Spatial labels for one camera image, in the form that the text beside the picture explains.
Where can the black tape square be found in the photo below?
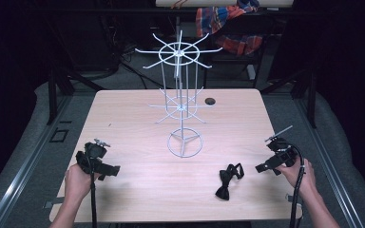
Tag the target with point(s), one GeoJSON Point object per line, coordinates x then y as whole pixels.
{"type": "Point", "coordinates": [59, 135]}

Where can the black table grommet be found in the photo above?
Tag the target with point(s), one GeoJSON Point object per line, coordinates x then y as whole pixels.
{"type": "Point", "coordinates": [209, 101]}

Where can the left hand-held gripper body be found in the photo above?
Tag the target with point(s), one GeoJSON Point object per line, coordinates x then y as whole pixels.
{"type": "Point", "coordinates": [93, 153]}

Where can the metal floor rail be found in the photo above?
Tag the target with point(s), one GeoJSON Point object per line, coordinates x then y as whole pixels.
{"type": "Point", "coordinates": [22, 167]}
{"type": "Point", "coordinates": [329, 171]}

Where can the person's left hand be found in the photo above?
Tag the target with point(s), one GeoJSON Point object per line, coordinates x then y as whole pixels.
{"type": "Point", "coordinates": [77, 183]}

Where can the black bow tie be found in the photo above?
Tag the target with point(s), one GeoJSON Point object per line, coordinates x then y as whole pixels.
{"type": "Point", "coordinates": [225, 179]}

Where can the plaid cloth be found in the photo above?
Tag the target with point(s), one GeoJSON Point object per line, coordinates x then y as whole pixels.
{"type": "Point", "coordinates": [215, 19]}

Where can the person's right hand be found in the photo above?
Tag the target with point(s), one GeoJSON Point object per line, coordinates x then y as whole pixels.
{"type": "Point", "coordinates": [307, 177]}

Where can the black metal stand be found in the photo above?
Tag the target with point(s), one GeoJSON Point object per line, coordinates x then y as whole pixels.
{"type": "Point", "coordinates": [312, 101]}
{"type": "Point", "coordinates": [52, 95]}

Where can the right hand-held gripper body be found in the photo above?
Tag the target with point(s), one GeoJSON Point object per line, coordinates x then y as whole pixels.
{"type": "Point", "coordinates": [282, 152]}

